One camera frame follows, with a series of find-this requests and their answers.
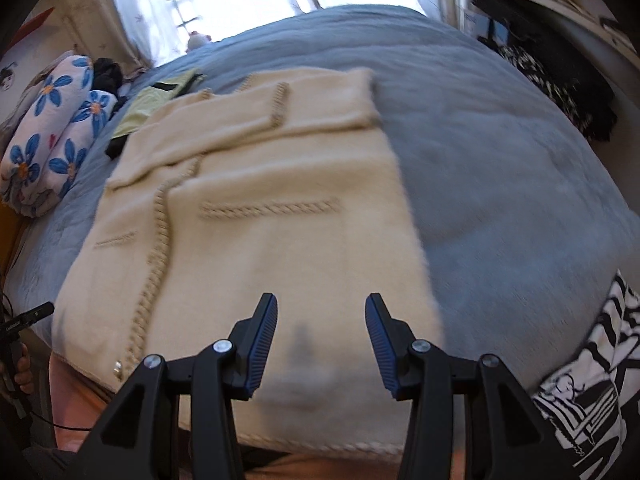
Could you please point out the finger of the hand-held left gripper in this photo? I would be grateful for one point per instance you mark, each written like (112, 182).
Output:
(30, 316)

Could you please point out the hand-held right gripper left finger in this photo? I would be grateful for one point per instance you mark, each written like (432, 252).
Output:
(262, 345)

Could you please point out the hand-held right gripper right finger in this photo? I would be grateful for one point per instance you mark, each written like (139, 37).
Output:
(382, 345)

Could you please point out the cream fluffy cardigan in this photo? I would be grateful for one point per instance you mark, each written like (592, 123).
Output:
(280, 185)

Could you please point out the person's left hand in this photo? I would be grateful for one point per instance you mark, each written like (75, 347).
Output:
(24, 372)

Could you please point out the pink cloth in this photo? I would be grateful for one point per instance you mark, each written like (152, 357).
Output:
(75, 395)

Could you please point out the blue floral rolled blanket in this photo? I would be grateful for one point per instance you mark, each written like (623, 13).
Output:
(45, 150)

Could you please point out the person's black white patterned clothing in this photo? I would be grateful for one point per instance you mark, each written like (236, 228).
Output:
(590, 400)

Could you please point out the blue bed blanket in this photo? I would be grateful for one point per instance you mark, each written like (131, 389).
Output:
(500, 160)

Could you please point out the yellow-green and black garment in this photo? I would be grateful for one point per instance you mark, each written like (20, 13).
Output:
(140, 105)

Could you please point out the black clothing pile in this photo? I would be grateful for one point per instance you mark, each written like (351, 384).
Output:
(107, 77)

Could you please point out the beige patterned curtain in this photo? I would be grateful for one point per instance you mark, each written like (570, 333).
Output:
(100, 30)

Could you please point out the pink white plush toy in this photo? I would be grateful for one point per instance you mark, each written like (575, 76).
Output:
(197, 41)

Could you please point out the black white patterned garment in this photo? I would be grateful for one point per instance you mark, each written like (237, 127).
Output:
(530, 70)

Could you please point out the black bag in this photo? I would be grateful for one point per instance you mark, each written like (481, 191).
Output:
(575, 85)

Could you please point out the white blue printed box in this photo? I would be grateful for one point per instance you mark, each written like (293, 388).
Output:
(475, 22)

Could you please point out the curved white desk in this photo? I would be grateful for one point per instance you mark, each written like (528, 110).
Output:
(575, 20)

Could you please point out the cartoon face wall sticker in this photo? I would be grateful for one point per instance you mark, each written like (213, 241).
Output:
(7, 77)

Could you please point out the red white wall shelf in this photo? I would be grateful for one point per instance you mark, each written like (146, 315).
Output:
(32, 25)

